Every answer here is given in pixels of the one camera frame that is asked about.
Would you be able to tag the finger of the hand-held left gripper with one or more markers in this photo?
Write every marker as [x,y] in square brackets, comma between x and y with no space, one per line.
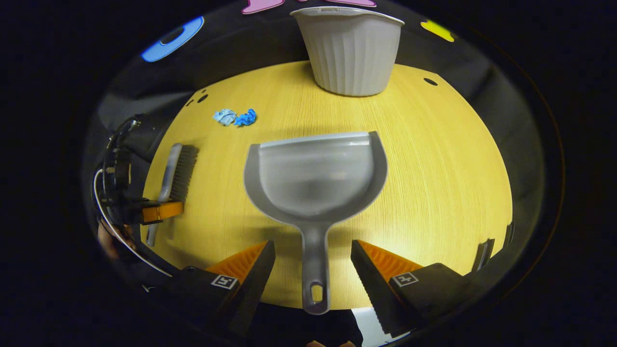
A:
[164,211]

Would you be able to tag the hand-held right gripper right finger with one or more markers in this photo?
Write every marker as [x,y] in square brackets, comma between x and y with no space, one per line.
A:
[373,294]

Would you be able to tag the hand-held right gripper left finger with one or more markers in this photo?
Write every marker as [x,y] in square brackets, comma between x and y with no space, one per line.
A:
[253,289]

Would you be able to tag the small grey broom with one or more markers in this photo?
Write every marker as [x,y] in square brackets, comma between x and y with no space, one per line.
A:
[185,168]

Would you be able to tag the light blue paper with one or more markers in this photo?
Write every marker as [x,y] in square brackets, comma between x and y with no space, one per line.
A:
[225,117]

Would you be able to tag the grey plastic dustpan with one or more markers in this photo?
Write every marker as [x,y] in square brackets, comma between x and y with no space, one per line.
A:
[313,183]

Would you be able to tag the grey ribbed garbage bin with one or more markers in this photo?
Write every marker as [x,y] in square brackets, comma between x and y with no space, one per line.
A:
[352,58]

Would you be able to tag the black backdrop cloth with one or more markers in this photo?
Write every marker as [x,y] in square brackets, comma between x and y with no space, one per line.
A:
[270,43]

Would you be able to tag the dark desk edge bracket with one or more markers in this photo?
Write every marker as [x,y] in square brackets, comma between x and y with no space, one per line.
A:
[483,254]
[509,232]

